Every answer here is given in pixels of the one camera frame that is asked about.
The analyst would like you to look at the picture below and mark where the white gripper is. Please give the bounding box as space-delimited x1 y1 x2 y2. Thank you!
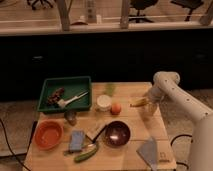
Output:
141 85 165 119

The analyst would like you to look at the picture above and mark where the yellow banana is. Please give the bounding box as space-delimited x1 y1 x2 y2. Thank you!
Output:
130 97 149 107

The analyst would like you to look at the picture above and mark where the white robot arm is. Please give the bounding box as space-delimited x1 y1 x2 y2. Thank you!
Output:
142 71 213 171

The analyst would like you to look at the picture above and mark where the purple bowl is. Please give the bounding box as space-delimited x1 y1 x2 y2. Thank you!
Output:
104 121 131 148

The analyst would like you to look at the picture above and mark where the orange bowl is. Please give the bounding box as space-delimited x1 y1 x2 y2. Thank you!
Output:
34 120 63 150

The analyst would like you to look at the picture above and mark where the orange fruit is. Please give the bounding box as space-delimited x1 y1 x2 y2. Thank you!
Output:
111 103 121 115

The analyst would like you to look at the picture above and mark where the grey cloth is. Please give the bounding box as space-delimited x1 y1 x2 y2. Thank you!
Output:
136 137 157 171

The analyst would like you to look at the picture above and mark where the white round container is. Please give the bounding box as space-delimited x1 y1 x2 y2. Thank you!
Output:
96 95 112 111

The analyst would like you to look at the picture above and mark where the green cucumber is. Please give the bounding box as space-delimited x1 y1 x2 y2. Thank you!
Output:
74 144 99 163

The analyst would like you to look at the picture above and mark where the blue sponge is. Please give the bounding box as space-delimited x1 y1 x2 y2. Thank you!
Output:
69 130 85 147

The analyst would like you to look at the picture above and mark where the small metal cup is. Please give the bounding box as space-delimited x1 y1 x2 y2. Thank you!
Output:
64 111 77 126

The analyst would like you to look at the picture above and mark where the green plastic tray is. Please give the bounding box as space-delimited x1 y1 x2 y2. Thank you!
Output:
37 76 92 114

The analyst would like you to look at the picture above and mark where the white brush in tray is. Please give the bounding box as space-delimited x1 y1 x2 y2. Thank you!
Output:
57 92 88 108

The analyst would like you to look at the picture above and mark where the metal spoon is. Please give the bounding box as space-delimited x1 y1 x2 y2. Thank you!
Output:
63 142 98 157

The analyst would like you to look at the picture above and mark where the brown grape bunch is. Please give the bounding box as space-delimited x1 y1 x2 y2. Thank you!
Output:
47 88 64 105

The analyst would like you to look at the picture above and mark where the office chair centre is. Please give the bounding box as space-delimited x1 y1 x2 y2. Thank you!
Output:
129 0 158 23

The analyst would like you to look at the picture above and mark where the office chair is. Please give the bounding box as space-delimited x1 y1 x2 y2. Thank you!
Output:
171 0 204 21
26 0 53 10
129 0 158 23

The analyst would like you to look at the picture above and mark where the office chair right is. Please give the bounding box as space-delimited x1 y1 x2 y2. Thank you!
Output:
171 0 204 21

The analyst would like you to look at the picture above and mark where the office chair left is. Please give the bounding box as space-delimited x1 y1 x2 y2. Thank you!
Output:
26 0 53 10

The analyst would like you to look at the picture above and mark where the black cable right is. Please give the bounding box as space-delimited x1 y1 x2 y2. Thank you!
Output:
170 133 194 171

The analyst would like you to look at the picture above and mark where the black cable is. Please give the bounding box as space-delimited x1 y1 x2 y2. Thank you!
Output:
170 133 194 171
0 118 32 171

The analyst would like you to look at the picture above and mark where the black handled spatula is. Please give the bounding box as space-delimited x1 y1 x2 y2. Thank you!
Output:
86 121 107 143

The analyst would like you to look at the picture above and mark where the black cable left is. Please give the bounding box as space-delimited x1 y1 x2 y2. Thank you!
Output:
0 118 32 171

